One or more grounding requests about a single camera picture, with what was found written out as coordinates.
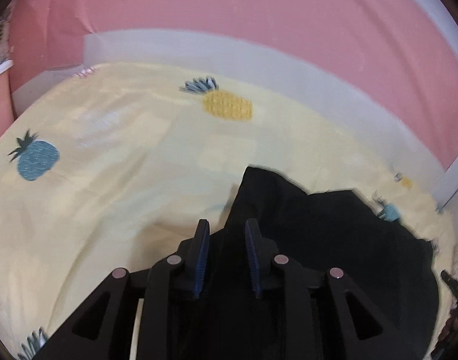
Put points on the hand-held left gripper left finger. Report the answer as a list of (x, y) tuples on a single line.
[(200, 258)]

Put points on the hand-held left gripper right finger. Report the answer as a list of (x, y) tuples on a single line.
[(253, 258)]

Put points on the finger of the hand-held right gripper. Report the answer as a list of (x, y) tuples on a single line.
[(456, 290)]

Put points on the black coat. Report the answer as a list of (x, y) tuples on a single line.
[(345, 255)]

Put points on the white headboard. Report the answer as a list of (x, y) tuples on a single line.
[(454, 180)]

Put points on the yellow pineapple print blanket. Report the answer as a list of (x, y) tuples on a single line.
[(120, 180)]

